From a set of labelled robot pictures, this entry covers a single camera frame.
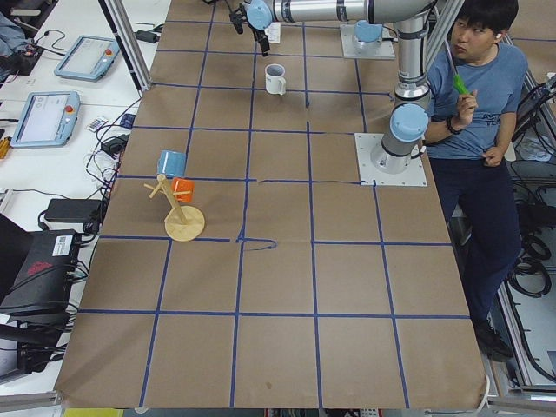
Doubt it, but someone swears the blue mug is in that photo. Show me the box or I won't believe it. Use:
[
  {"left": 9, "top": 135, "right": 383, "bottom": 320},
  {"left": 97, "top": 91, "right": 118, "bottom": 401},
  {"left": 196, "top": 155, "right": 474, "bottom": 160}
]
[{"left": 157, "top": 149, "right": 187, "bottom": 178}]

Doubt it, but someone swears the black power brick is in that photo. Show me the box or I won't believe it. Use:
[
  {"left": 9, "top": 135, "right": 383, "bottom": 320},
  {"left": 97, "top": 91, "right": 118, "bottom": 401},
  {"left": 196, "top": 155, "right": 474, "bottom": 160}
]
[{"left": 44, "top": 199, "right": 101, "bottom": 223}]

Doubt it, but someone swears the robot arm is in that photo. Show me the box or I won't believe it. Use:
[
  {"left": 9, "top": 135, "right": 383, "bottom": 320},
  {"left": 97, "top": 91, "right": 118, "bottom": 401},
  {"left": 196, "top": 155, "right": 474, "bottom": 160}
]
[{"left": 239, "top": 0, "right": 434, "bottom": 175}]

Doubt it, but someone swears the teach pendant lower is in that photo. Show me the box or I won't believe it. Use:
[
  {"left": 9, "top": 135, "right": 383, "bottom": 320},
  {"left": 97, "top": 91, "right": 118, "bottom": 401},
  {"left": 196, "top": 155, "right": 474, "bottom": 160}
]
[{"left": 10, "top": 91, "right": 81, "bottom": 149}]

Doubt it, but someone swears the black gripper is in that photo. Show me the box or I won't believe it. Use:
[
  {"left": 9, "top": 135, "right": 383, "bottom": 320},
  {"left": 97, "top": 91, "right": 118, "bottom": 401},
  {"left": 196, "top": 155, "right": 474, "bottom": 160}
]
[{"left": 254, "top": 29, "right": 270, "bottom": 52}]

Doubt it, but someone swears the person in blue shirt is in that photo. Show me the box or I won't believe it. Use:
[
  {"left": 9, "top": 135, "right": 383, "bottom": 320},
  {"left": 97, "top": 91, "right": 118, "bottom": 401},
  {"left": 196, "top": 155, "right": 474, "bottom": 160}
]
[{"left": 425, "top": 0, "right": 528, "bottom": 361}]

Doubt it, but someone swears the wooden mug tree stand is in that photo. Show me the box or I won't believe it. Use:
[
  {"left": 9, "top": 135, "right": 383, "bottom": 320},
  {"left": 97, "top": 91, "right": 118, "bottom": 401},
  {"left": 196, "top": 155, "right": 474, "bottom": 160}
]
[{"left": 143, "top": 174, "right": 205, "bottom": 242}]

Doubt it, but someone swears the person's left hand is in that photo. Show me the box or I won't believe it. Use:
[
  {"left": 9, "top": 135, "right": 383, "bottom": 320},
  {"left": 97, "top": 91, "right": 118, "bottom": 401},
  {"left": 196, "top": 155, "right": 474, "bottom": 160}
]
[{"left": 481, "top": 146, "right": 506, "bottom": 168}]

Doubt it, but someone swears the orange mug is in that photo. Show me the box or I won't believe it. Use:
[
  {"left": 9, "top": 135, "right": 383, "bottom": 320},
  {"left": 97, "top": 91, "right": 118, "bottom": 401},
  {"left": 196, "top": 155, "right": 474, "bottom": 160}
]
[{"left": 171, "top": 177, "right": 195, "bottom": 203}]

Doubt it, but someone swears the teach pendant upper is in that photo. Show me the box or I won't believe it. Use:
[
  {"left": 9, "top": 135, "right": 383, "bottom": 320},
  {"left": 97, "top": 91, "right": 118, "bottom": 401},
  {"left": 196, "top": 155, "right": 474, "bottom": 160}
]
[{"left": 54, "top": 36, "right": 120, "bottom": 82}]

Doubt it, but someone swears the teach pendant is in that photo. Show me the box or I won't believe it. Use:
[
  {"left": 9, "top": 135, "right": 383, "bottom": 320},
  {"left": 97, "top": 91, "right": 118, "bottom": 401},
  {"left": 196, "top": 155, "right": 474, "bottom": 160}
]
[
  {"left": 54, "top": 36, "right": 120, "bottom": 82},
  {"left": 10, "top": 91, "right": 81, "bottom": 149}
]

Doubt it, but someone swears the black computer case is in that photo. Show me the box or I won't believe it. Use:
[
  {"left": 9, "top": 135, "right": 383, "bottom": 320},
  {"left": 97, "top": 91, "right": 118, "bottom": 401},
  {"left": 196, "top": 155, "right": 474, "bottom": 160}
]
[{"left": 1, "top": 224, "right": 81, "bottom": 321}]

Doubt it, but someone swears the black power adapter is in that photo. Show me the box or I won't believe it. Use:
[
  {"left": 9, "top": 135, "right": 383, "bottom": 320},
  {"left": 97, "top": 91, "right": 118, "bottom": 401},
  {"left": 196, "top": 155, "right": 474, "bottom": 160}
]
[{"left": 135, "top": 30, "right": 159, "bottom": 43}]

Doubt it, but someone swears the white HOME mug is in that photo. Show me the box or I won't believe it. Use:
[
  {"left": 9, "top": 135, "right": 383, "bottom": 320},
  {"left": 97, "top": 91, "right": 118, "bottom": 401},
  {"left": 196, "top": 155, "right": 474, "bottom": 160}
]
[{"left": 265, "top": 63, "right": 286, "bottom": 96}]

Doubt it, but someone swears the blue white milk carton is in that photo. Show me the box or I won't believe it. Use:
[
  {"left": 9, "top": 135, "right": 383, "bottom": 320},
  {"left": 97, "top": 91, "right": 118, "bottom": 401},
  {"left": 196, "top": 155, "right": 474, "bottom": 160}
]
[{"left": 264, "top": 22, "right": 281, "bottom": 44}]

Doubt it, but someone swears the person's right hand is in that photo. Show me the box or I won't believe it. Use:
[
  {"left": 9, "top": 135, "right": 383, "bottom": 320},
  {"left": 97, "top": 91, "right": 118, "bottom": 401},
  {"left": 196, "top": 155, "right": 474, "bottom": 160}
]
[{"left": 453, "top": 90, "right": 478, "bottom": 130}]

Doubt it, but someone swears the aluminium frame post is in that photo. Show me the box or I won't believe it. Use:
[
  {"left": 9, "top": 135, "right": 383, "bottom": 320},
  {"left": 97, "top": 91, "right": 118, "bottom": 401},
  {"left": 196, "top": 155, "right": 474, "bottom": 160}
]
[{"left": 98, "top": 0, "right": 152, "bottom": 93}]

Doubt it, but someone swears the small remote control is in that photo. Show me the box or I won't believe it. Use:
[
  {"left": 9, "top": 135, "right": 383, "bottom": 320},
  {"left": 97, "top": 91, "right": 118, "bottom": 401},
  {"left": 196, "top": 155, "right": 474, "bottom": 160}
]
[{"left": 86, "top": 116, "right": 109, "bottom": 133}]

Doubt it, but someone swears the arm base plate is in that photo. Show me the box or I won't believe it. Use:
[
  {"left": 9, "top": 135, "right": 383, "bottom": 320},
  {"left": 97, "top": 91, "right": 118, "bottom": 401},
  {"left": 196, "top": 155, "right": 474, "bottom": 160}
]
[
  {"left": 340, "top": 21, "right": 397, "bottom": 60},
  {"left": 354, "top": 133, "right": 427, "bottom": 187}
]

